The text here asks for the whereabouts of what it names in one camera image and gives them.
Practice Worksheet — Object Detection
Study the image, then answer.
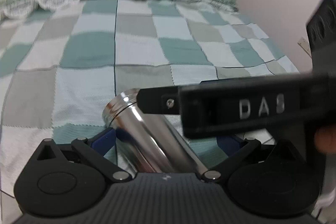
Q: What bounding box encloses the stainless steel cup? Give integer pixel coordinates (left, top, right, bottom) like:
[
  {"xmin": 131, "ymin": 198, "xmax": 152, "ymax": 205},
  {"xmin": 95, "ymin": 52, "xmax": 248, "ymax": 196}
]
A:
[{"xmin": 102, "ymin": 89, "xmax": 208, "ymax": 175}]

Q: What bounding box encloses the person's hand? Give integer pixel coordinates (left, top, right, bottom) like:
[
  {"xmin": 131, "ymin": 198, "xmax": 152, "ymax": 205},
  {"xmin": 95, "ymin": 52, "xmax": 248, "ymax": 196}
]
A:
[{"xmin": 314, "ymin": 127, "xmax": 336, "ymax": 154}]

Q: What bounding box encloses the checkered green bed sheet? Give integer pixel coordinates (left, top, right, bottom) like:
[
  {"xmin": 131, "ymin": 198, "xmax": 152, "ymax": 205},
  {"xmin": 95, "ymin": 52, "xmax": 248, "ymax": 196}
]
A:
[{"xmin": 1, "ymin": 0, "xmax": 296, "ymax": 195}]

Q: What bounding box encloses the white wall socket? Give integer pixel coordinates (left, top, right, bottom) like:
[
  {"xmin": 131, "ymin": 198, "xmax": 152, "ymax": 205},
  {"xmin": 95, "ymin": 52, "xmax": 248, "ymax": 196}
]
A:
[{"xmin": 298, "ymin": 37, "xmax": 311, "ymax": 57}]

